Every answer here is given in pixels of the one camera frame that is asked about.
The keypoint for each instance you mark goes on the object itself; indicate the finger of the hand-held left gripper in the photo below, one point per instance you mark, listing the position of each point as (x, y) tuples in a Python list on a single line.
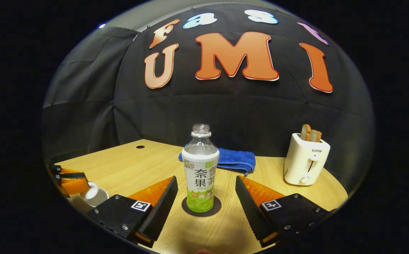
[(75, 186), (66, 173)]

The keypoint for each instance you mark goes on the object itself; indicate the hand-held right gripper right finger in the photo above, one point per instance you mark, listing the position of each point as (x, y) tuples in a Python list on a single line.
[(250, 215)]

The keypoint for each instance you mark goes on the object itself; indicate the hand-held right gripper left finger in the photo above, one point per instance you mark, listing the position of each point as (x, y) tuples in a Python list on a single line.
[(164, 211)]

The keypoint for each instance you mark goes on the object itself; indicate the white teacup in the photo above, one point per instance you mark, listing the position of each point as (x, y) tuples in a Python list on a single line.
[(100, 199)]

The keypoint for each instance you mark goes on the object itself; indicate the dark round coaster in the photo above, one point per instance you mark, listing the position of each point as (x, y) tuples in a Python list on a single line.
[(211, 211)]

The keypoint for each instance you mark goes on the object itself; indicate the clear water bottle green label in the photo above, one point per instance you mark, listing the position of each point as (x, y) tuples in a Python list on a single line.
[(200, 176)]

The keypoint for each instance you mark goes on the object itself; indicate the white saucer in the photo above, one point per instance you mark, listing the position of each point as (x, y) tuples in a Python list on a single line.
[(77, 205)]

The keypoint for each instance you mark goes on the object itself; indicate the blue towel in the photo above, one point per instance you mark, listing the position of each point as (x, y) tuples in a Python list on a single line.
[(236, 160)]

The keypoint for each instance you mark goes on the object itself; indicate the white toaster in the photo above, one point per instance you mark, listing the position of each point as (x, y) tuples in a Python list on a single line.
[(303, 162)]

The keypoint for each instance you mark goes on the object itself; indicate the toasted bread slice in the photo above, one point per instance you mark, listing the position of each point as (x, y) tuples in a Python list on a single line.
[(305, 132), (315, 136)]

